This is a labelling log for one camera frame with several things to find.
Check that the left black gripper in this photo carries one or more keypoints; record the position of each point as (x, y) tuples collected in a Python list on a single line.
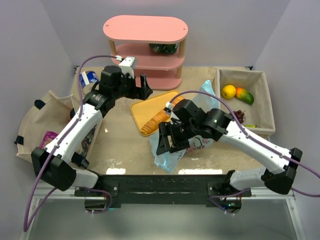
[(138, 90)]

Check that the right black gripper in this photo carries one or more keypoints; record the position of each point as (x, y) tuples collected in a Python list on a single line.
[(169, 133)]

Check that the light blue plastic bag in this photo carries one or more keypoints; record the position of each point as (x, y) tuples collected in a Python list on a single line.
[(168, 161)]

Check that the beige canvas tote bag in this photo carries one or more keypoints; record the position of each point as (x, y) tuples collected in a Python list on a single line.
[(50, 113)]

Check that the purple snack packet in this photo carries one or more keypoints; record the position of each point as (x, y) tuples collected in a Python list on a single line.
[(48, 137)]

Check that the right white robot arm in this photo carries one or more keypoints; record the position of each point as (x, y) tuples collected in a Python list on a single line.
[(279, 164)]

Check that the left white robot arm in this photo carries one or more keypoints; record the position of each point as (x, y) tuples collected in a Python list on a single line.
[(52, 163)]

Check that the yellow plastic tray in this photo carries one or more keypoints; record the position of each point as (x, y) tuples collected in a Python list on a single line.
[(144, 110)]

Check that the long baguette bread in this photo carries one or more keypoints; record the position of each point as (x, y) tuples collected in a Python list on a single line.
[(155, 121)]

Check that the green snack packet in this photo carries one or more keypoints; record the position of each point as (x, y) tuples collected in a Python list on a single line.
[(164, 48)]

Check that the pink three-tier shelf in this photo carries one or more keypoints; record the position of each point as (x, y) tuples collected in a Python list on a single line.
[(130, 36)]

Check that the blue white paper roll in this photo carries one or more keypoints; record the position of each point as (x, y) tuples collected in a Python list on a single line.
[(87, 80)]

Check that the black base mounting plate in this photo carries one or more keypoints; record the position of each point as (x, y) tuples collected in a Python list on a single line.
[(208, 190)]

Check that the purple grape bunch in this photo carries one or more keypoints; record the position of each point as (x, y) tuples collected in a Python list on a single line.
[(240, 115)]

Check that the green fruit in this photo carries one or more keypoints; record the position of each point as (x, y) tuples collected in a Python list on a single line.
[(250, 126)]

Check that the red green mango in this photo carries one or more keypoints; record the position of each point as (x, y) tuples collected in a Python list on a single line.
[(244, 96)]

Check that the wicker basket with liner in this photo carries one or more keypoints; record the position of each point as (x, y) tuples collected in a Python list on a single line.
[(260, 113)]

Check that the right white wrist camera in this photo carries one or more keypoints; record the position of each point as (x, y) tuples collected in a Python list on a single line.
[(168, 108)]

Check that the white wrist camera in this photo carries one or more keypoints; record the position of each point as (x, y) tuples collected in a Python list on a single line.
[(168, 108), (128, 65)]

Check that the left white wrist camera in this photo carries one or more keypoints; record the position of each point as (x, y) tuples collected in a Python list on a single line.
[(128, 65)]

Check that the aluminium frame rail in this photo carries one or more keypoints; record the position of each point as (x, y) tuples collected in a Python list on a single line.
[(258, 193)]

